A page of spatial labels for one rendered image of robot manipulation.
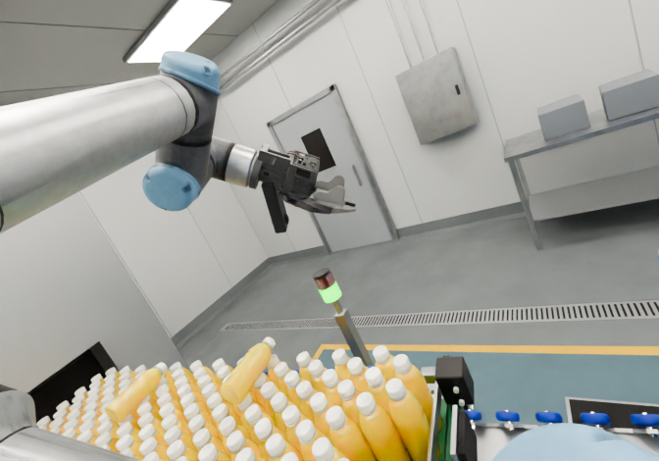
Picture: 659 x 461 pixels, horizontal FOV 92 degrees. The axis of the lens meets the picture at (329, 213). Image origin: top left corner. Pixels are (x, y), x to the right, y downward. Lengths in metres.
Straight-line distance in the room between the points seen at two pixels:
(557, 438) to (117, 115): 0.39
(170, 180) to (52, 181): 0.23
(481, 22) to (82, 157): 3.75
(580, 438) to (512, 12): 3.76
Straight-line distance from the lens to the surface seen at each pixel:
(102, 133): 0.33
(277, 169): 0.61
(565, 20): 3.88
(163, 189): 0.52
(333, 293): 1.07
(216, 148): 0.61
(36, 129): 0.31
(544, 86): 3.88
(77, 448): 0.29
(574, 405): 1.97
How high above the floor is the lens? 1.64
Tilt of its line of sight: 12 degrees down
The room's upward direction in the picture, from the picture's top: 25 degrees counter-clockwise
